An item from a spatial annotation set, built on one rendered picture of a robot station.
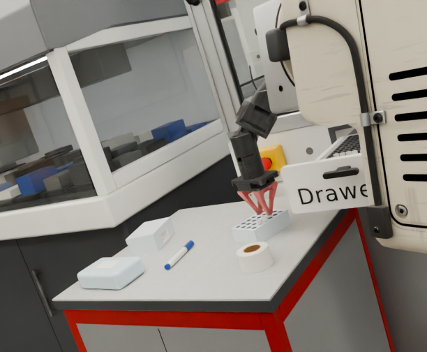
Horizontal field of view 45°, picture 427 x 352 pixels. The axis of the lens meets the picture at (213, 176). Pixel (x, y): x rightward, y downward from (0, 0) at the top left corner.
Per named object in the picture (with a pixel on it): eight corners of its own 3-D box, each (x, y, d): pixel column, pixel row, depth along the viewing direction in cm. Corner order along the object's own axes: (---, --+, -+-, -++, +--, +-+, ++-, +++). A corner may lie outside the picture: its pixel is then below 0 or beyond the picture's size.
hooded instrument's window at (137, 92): (101, 196, 160) (47, 53, 150) (-142, 237, 260) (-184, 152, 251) (258, 110, 251) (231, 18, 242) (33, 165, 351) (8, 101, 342)
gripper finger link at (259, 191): (264, 208, 128) (254, 172, 126) (286, 209, 122) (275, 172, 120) (246, 219, 124) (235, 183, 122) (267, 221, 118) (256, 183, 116)
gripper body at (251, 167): (250, 178, 128) (241, 150, 126) (280, 177, 120) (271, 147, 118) (231, 188, 124) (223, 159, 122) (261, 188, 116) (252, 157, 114)
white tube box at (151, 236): (159, 251, 138) (153, 233, 137) (131, 256, 141) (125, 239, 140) (175, 232, 149) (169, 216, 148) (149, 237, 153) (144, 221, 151)
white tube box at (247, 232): (258, 245, 120) (253, 230, 119) (234, 242, 126) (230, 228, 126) (291, 223, 127) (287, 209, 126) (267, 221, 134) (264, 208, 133)
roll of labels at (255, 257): (252, 276, 104) (247, 258, 103) (235, 269, 110) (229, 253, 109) (279, 261, 107) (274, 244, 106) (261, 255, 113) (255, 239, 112)
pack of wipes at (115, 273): (147, 271, 126) (141, 254, 125) (120, 291, 119) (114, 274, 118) (107, 271, 135) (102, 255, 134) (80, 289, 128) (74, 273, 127)
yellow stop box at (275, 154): (280, 172, 146) (274, 149, 145) (259, 176, 150) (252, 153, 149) (287, 167, 150) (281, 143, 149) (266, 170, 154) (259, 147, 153)
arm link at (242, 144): (227, 135, 117) (250, 128, 116) (229, 130, 123) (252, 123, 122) (235, 163, 118) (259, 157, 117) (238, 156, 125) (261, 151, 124)
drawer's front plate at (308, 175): (428, 200, 99) (415, 146, 97) (292, 214, 115) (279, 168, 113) (429, 196, 100) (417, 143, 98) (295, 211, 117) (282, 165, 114)
